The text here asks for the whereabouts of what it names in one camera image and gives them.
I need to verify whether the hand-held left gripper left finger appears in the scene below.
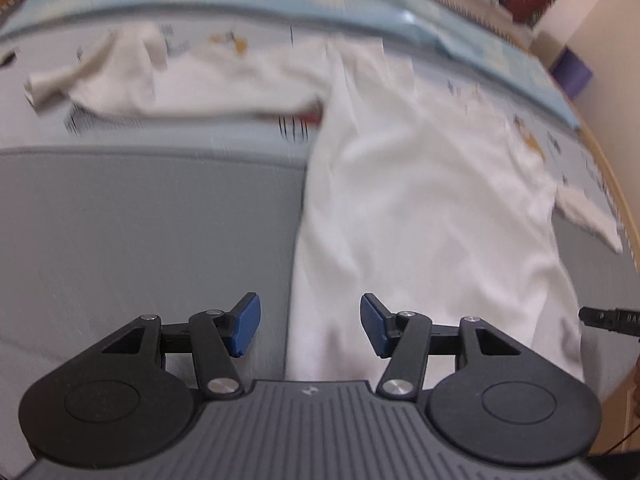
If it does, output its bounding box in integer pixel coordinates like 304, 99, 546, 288
89, 292, 262, 402

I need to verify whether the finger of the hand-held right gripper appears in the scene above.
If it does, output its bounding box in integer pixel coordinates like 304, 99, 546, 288
578, 305, 640, 344

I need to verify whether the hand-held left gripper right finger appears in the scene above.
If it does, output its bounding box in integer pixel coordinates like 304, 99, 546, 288
360, 292, 545, 403

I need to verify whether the white long-sleeve shirt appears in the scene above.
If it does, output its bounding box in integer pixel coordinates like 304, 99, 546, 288
24, 22, 625, 383

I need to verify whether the purple box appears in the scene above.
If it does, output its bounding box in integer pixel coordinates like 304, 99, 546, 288
550, 47, 594, 99

